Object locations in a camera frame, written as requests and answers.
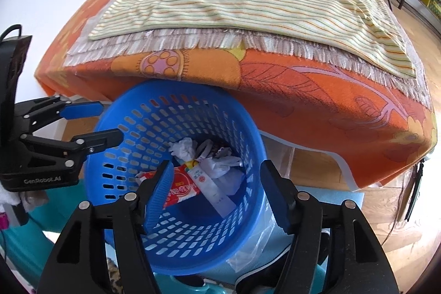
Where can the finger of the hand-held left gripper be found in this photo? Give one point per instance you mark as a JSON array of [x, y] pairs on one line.
[[100, 140], [82, 109]]

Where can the teal plastic object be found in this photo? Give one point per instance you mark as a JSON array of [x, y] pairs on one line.
[[41, 239]]

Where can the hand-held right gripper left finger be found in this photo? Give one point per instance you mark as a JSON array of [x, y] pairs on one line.
[[160, 197]]

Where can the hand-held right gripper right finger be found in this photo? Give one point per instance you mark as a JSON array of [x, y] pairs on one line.
[[275, 197]]

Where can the red carton box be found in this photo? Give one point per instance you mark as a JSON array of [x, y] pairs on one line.
[[182, 189]]

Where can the white tissue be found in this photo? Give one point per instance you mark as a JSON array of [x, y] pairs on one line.
[[182, 147]]

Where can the light blue mat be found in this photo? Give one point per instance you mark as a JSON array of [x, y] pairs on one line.
[[327, 197]]

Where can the plaid fringed cloth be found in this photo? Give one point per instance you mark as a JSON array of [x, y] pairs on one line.
[[172, 41]]

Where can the clear plastic bag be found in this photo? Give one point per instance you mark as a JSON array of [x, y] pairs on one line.
[[255, 245]]

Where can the blue plastic basket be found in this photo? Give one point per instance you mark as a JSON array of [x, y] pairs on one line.
[[179, 87]]

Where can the long white packet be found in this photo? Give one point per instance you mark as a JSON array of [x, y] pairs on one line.
[[217, 197]]

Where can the white plastic bag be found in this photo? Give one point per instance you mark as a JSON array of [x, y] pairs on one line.
[[220, 171]]

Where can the orange floral blanket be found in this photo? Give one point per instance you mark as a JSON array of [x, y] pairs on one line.
[[293, 97]]

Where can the leopard print cloth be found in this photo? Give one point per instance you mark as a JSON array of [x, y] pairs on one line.
[[113, 276]]

